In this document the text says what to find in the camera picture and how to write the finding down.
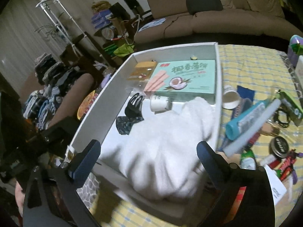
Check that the dark cushion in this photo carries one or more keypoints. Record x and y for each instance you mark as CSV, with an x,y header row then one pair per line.
x,y
203,2

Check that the teal tube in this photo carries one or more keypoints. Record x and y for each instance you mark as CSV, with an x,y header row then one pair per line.
x,y
243,120

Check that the pale blue tube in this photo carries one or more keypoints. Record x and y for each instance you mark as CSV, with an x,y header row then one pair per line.
x,y
236,146

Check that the brown bag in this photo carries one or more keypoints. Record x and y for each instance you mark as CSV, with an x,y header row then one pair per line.
x,y
101,4

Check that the white coat rack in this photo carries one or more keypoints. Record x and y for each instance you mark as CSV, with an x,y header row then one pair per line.
x,y
48,1

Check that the beige sofa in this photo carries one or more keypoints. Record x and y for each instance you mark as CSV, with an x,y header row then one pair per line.
x,y
213,21

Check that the black hair claw clip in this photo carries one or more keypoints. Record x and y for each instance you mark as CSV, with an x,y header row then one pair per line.
x,y
133,106

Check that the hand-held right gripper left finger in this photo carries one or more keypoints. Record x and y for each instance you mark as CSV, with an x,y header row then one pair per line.
x,y
86,160

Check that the dark patterned scrunchie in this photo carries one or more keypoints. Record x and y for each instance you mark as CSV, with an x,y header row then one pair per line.
x,y
125,125

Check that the black speaker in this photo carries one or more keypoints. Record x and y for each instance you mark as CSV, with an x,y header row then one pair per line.
x,y
131,3

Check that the green bag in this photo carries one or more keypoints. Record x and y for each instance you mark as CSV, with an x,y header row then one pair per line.
x,y
120,49

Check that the purple green toy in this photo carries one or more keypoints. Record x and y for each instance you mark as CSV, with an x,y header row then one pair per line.
x,y
296,47

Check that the small brown box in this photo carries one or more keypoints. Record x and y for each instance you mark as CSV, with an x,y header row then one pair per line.
x,y
269,128

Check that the small round tin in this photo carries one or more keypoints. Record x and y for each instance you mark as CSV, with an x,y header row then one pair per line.
x,y
194,57

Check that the large white storage box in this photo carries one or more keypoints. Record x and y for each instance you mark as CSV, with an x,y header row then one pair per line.
x,y
113,94

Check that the blue cloth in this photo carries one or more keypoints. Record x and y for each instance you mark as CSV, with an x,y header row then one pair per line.
x,y
245,92

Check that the black box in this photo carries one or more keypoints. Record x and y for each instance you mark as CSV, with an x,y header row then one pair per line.
x,y
118,10

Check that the red candy wrapper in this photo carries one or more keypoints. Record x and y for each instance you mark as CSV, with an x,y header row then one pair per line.
x,y
287,163

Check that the green white packet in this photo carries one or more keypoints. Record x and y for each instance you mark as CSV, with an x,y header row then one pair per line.
x,y
248,158

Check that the round black lidded tin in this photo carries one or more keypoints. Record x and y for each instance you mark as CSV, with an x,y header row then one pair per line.
x,y
280,146

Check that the pile of clothes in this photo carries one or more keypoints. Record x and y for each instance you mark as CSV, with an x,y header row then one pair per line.
x,y
47,75

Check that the round yellow red disc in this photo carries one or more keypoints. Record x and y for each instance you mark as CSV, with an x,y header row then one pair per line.
x,y
86,104

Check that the white towel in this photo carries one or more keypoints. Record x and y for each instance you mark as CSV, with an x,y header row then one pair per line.
x,y
161,146

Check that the white red small tube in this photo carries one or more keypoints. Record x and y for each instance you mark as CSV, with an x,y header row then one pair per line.
x,y
268,160

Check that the small orange box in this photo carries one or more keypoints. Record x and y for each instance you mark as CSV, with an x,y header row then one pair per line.
x,y
144,65

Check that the round metal tin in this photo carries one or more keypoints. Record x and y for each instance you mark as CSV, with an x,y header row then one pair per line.
x,y
109,32

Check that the blue packages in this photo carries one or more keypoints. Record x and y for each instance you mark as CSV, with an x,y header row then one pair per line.
x,y
101,19

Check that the grey patterned pouch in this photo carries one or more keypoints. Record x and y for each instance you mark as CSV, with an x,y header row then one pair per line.
x,y
91,189

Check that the papers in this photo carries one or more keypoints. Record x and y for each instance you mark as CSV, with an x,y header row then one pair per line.
x,y
151,24

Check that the white card box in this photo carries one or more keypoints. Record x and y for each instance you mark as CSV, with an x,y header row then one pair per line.
x,y
274,186

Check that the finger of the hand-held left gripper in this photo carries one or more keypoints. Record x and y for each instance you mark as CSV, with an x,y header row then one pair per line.
x,y
59,132

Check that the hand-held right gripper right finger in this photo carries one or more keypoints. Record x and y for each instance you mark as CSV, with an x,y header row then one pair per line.
x,y
208,160

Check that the teal cookie box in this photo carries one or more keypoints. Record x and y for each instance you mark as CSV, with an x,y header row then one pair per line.
x,y
194,75

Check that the clear glass jar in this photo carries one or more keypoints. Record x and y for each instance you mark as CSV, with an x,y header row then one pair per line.
x,y
139,75

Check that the white paper cup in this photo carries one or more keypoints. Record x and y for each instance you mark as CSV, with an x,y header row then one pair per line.
x,y
158,104
230,99

